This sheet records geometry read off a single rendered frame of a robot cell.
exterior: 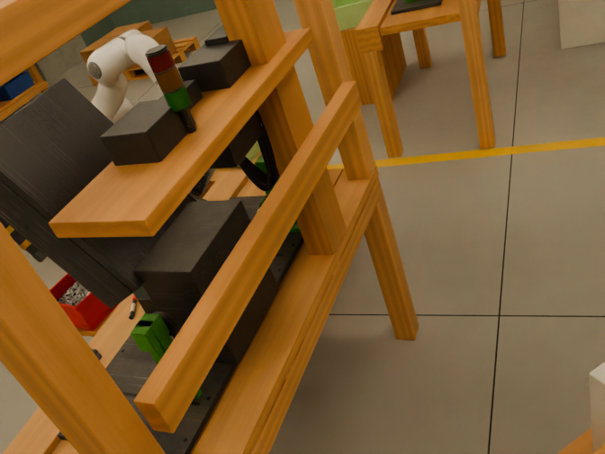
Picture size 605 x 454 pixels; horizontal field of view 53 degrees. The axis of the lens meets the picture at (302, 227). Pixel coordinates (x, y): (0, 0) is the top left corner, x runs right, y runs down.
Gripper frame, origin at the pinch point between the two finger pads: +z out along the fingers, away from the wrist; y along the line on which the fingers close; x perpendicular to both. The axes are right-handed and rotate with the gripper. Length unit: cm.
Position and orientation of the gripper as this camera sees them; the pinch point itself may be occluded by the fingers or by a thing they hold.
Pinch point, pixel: (194, 196)
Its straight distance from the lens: 191.3
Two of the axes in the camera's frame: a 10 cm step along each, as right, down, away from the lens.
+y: 3.7, -4.3, -8.2
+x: 8.9, 4.1, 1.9
